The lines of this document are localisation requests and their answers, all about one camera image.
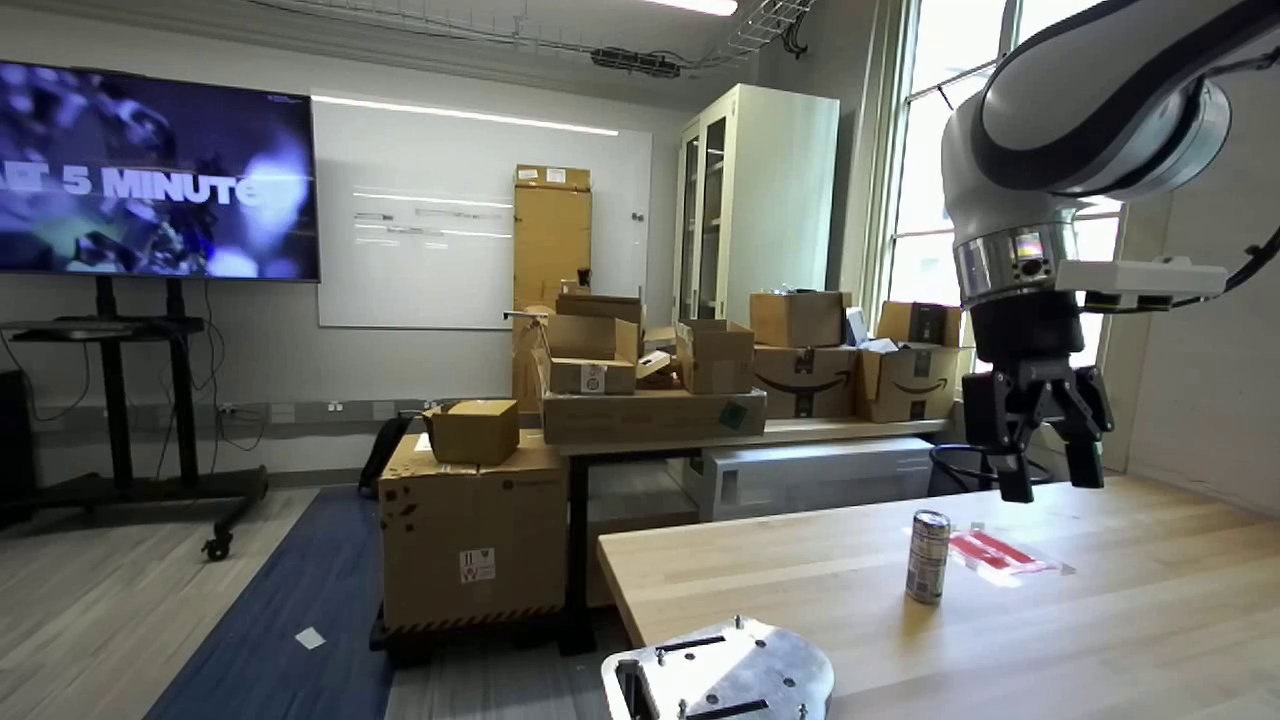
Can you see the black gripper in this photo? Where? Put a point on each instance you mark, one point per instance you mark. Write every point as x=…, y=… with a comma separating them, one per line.
x=1025, y=347

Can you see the grey can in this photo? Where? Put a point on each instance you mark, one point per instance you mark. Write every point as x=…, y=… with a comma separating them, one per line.
x=930, y=559

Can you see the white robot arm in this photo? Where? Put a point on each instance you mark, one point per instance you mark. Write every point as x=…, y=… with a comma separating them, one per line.
x=1109, y=101

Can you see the silver metal platform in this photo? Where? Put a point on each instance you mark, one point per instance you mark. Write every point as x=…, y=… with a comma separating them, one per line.
x=739, y=670

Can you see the red paper sheet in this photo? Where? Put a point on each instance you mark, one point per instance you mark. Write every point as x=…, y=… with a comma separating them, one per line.
x=999, y=559

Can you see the amazon cardboard box left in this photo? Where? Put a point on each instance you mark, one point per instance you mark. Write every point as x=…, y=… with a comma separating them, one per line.
x=806, y=381

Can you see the cardboard box top middle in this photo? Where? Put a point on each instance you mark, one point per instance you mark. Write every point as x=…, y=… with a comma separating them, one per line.
x=796, y=316

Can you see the white tall cabinet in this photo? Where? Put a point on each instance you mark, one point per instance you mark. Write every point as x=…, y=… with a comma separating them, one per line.
x=752, y=209

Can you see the long flat cardboard box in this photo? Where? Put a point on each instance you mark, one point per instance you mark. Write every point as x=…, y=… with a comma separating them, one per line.
x=652, y=416

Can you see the small cardboard box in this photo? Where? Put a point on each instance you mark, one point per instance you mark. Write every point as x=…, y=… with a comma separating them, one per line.
x=474, y=428

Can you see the large cardboard box on floor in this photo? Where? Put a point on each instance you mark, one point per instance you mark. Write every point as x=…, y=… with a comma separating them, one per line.
x=468, y=545

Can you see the white whiteboard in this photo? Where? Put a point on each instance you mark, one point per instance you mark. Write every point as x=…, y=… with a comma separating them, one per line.
x=417, y=209

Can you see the blue carpet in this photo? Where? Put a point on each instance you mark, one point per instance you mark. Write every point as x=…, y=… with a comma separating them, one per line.
x=293, y=644

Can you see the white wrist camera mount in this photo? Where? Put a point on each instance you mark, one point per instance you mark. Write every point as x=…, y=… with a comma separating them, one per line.
x=1137, y=287

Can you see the black frame side table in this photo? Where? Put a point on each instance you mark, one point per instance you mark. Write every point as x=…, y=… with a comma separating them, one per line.
x=572, y=631

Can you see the large wall television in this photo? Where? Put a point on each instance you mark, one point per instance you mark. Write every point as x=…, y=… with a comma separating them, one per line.
x=119, y=172

